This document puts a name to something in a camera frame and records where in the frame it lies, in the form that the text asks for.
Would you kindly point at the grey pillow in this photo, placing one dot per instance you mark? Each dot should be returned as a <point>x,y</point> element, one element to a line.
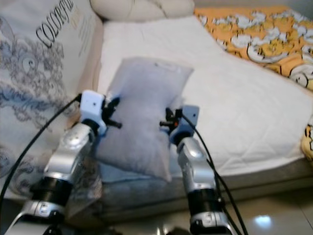
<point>142,112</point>

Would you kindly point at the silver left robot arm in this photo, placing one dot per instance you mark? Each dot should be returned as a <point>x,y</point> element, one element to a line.
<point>63,166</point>

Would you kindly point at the white quilted mattress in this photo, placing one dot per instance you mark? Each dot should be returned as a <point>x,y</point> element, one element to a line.
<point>239,107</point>

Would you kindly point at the grey floral headboard cloth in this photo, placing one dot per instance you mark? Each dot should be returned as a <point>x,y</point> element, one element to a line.
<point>39,73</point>

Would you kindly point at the long beige pillow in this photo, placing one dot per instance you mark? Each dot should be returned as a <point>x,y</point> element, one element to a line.
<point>142,9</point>

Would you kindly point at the orange yellow cartoon blanket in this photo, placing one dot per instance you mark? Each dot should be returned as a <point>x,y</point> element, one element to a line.
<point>254,34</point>

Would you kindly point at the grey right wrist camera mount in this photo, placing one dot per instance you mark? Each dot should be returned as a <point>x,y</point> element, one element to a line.
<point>187,122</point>

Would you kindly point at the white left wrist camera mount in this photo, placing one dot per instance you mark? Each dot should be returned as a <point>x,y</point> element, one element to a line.
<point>92,105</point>

